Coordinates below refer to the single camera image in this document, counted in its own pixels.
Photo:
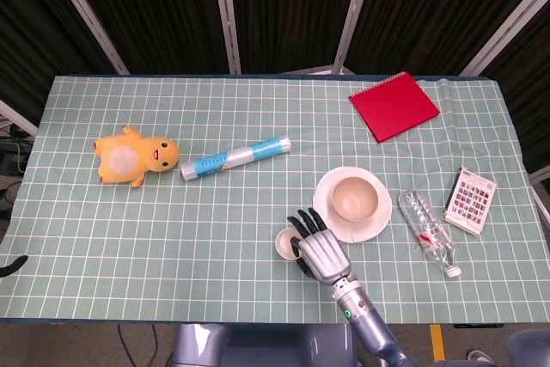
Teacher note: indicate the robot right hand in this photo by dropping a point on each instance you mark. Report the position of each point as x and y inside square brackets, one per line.
[324, 255]

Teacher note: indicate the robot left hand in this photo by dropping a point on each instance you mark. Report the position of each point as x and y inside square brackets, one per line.
[13, 266]

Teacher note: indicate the small white cup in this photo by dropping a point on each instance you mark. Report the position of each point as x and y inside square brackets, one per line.
[283, 244]

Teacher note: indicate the beige bowl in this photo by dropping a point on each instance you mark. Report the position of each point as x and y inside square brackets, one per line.
[354, 197]

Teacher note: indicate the white paper plate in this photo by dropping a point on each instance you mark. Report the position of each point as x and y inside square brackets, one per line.
[324, 195]

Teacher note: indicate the blue-grey robot torso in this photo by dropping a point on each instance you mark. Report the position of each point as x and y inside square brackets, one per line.
[266, 345]

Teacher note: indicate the clear crushed plastic bottle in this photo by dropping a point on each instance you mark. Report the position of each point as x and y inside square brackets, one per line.
[429, 229]

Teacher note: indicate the green grid tablecloth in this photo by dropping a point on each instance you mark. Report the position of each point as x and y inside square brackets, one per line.
[193, 255]

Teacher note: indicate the blue plastic bag roll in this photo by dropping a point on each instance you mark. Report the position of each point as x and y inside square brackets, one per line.
[215, 164]

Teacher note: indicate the yellow floor tape strip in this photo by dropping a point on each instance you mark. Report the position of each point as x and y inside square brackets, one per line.
[437, 343]

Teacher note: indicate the patterned card box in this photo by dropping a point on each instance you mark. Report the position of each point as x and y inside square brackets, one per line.
[470, 201]

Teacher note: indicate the red spiral notebook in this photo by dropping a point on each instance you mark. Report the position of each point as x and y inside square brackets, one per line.
[393, 107]

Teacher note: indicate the yellow plush chick toy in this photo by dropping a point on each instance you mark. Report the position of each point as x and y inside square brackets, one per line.
[137, 156]

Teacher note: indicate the white screen frame post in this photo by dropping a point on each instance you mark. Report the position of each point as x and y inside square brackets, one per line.
[17, 120]
[355, 14]
[86, 14]
[542, 175]
[226, 14]
[507, 27]

